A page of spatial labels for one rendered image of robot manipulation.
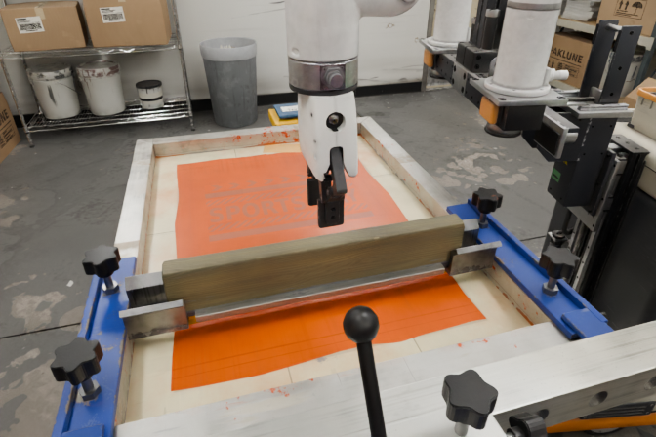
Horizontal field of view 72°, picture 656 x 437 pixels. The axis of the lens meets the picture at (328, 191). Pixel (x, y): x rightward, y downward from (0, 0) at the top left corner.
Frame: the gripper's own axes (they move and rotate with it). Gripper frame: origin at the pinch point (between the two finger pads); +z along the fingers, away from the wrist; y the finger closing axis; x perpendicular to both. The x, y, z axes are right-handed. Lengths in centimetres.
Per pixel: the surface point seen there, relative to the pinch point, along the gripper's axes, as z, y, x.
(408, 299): 16.2, -3.8, -11.2
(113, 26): 29, 319, 69
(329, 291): 12.2, -3.1, 0.4
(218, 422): 12.4, -17.8, 16.0
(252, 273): 7.9, -1.8, 10.1
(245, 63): 61, 316, -22
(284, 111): 15, 75, -9
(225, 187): 16.3, 36.8, 11.4
